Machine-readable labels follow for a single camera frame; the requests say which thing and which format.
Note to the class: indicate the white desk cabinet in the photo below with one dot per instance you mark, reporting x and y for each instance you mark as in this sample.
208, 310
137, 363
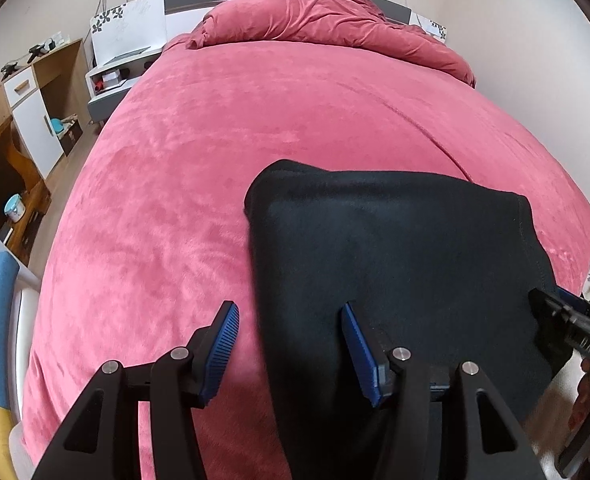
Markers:
32, 125

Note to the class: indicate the black pants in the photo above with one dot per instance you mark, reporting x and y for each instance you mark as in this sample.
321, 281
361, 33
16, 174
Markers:
400, 240

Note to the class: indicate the black desk gadget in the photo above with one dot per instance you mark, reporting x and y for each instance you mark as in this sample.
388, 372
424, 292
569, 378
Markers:
40, 49

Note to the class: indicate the brown wooden desk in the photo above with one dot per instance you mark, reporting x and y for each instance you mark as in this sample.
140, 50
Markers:
72, 80

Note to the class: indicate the teal bowl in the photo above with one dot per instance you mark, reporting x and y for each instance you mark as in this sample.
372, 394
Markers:
57, 126

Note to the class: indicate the red plush bed cover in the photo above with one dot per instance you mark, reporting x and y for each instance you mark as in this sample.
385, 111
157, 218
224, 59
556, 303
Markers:
225, 160

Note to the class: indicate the white teal lidded jar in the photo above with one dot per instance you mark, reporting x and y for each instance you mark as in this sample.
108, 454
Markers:
14, 208

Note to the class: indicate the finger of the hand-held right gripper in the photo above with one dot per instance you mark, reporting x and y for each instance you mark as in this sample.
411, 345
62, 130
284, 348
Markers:
545, 305
572, 297

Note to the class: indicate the dark brown storage box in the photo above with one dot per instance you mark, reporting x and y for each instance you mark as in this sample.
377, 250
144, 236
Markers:
72, 135

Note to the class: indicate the red crumpled duvet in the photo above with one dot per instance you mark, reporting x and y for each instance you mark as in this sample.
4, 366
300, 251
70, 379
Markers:
325, 15

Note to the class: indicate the white flower-print nightstand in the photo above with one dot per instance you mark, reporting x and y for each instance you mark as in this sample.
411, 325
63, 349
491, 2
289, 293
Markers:
125, 25
432, 27

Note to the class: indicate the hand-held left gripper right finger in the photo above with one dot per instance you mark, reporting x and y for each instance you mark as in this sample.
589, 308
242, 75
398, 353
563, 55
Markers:
362, 355

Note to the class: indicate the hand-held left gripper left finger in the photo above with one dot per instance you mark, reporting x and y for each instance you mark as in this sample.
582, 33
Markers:
220, 350

